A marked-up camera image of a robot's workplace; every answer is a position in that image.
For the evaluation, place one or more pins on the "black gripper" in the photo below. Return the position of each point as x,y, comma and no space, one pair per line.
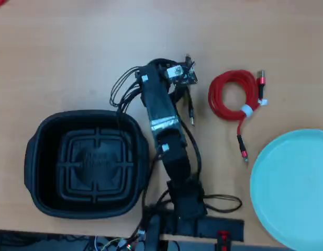
153,83

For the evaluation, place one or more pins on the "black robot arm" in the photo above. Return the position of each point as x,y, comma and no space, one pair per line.
164,112

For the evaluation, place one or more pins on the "black square bowl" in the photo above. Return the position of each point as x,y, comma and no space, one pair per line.
46,157

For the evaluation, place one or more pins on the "light green round bowl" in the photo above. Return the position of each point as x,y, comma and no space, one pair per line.
294,188

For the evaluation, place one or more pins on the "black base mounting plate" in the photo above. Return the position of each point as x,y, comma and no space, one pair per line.
216,227

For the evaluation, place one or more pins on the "red and black clamp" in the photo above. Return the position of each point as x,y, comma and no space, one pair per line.
224,239

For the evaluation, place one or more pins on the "green circuit board camera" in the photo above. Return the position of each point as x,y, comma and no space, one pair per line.
180,75

